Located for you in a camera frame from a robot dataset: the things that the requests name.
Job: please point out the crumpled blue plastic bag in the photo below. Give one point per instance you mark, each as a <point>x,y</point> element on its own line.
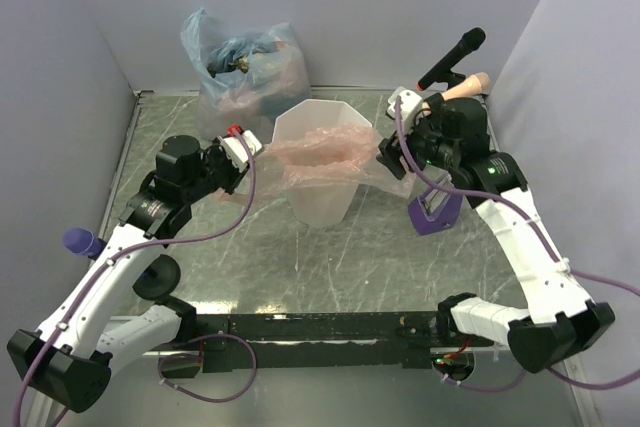
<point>234,54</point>

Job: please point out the black microphone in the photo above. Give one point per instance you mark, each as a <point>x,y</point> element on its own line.
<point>442,71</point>

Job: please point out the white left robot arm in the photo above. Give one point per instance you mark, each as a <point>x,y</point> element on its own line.
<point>122,307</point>

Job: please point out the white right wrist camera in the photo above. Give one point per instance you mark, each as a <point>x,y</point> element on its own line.
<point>411,104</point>

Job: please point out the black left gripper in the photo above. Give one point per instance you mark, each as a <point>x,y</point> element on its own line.
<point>236,175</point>

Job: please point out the white plastic trash bin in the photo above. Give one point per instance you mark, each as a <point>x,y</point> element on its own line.
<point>322,206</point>

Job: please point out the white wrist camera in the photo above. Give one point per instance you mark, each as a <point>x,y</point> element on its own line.
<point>411,104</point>
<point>239,144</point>

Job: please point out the purple microphone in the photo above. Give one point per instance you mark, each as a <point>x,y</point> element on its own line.
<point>83,242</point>

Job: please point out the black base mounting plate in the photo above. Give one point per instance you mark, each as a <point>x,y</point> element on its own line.
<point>314,340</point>

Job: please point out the beige microphone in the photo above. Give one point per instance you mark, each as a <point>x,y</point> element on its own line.
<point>475,84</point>

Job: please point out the pink plastic trash bag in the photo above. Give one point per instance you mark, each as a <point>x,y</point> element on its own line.
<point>342,156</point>

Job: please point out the purple box stand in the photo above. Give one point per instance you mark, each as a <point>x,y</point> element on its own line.
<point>434,211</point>

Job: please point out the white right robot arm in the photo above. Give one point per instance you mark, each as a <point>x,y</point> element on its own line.
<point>561,319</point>

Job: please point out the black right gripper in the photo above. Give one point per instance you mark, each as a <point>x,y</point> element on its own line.
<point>391,153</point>

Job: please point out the large blue plastic bag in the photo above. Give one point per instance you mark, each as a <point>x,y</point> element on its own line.
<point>275,82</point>

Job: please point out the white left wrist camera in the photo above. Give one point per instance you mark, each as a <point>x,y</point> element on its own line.
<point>239,144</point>

